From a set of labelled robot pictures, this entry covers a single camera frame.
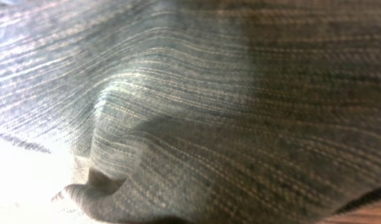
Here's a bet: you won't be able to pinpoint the light blue denim shorts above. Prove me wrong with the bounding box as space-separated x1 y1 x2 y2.
0 0 381 223

